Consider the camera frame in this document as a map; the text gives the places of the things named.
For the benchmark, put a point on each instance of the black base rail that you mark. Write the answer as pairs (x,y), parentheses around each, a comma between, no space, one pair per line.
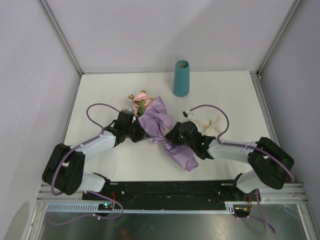
(175,193)

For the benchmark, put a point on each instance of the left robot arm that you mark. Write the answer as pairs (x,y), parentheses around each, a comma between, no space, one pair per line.
(65,168)

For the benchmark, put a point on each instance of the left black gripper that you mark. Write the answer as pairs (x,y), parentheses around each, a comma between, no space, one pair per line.
(141,134)

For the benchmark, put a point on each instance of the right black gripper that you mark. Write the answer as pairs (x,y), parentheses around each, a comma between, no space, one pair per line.
(172,136)

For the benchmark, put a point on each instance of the white cable duct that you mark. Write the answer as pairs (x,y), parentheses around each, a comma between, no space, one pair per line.
(105,207)

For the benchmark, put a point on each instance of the right aluminium frame post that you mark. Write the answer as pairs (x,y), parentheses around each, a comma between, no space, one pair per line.
(280,34)

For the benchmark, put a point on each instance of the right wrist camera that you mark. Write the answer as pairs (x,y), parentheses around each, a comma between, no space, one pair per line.
(188,114)

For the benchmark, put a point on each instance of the left aluminium frame post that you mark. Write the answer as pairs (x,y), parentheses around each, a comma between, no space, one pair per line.
(52,20)

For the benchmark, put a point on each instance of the purple wrapping paper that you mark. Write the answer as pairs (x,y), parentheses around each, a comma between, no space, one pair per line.
(154,121)

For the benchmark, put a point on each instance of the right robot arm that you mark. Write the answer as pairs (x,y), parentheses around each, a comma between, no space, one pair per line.
(241,152)

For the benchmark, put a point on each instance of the pink flower bouquet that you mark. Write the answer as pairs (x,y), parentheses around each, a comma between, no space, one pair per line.
(140,102)

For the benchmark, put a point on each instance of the teal conical vase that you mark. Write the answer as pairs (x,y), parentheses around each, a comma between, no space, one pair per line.
(181,81)

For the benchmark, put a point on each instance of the aluminium frame post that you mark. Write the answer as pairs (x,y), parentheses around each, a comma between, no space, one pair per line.
(280,34)
(52,20)

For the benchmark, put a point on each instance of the right aluminium table rail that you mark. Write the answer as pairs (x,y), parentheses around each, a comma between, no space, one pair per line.
(270,120)

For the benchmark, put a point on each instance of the beige ribbon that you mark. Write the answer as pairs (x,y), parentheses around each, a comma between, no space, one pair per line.
(210,127)

